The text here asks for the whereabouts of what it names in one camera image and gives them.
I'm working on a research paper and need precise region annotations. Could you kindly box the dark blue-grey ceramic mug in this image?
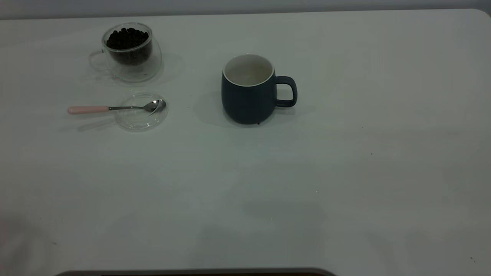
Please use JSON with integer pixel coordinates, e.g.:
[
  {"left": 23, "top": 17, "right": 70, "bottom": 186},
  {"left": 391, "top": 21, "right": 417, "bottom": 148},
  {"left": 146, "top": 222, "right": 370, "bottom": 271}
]
[{"left": 221, "top": 54, "right": 298, "bottom": 125}]

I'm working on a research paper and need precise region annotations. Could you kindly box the clear double-wall glass cup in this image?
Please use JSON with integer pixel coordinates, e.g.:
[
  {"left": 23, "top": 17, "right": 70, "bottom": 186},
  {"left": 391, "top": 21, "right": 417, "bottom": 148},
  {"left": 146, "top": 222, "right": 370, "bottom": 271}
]
[{"left": 89, "top": 22, "right": 162, "bottom": 83}]

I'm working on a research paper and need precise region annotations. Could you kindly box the dark coffee beans pile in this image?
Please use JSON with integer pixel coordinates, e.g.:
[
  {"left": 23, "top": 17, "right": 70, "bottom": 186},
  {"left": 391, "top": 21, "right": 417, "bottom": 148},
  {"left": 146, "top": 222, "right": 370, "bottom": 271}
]
[{"left": 106, "top": 27, "right": 153, "bottom": 66}]

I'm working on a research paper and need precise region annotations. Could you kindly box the pink handled metal spoon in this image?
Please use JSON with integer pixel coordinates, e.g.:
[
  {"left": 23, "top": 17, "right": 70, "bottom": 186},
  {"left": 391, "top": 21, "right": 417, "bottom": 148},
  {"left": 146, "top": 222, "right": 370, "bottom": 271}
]
[{"left": 68, "top": 99, "right": 166, "bottom": 115}]

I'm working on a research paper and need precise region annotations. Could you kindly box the clear round glass lid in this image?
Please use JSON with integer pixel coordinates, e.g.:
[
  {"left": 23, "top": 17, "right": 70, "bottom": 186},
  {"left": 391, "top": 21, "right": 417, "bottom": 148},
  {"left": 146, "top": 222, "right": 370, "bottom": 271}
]
[{"left": 114, "top": 92, "right": 168, "bottom": 132}]

